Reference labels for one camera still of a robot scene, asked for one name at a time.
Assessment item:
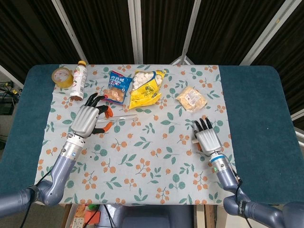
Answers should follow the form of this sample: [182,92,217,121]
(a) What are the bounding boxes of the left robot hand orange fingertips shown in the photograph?
[70,93,114,138]

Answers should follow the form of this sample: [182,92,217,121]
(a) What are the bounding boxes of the yellow marshmallow bag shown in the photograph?
[128,69,167,110]

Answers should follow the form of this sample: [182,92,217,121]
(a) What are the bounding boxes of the black electronics with cables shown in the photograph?
[0,80,22,116]

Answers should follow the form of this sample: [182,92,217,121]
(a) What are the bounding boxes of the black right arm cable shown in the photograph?
[234,171,252,228]

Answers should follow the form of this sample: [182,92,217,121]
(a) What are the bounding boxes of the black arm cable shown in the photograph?
[21,170,54,228]
[234,171,252,228]

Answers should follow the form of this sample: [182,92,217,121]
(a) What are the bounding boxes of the clear bag of beige snacks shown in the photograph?
[176,85,208,113]

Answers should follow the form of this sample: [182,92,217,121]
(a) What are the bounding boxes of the white drink bottle yellow cap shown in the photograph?
[69,60,88,101]

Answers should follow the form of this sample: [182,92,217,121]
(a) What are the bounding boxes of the cardboard box with colourful items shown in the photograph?
[64,204,105,228]

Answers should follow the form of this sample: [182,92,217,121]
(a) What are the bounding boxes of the floral fruit-print tablecloth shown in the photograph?
[30,64,242,205]

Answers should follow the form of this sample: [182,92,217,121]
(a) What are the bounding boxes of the clear glass test tube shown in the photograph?
[97,114,138,123]

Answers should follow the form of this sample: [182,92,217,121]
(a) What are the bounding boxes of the yellowish clear tape roll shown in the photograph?
[51,67,74,88]

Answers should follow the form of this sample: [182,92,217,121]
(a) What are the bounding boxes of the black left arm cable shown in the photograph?
[21,170,54,228]

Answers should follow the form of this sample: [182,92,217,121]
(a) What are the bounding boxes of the teal table cover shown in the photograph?
[0,64,301,206]

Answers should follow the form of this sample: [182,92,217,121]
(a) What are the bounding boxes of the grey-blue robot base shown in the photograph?
[114,204,194,228]

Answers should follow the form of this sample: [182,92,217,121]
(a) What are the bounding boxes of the blue snack bag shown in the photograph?
[99,70,133,105]

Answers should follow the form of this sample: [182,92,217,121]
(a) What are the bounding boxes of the wooden table leg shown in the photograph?
[204,204,217,228]

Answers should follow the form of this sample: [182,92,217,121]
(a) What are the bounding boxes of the dark folding screen white frame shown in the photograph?
[0,0,304,119]

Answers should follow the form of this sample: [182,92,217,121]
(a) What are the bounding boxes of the right robot hand orange thumb tip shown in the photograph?
[191,115,224,156]

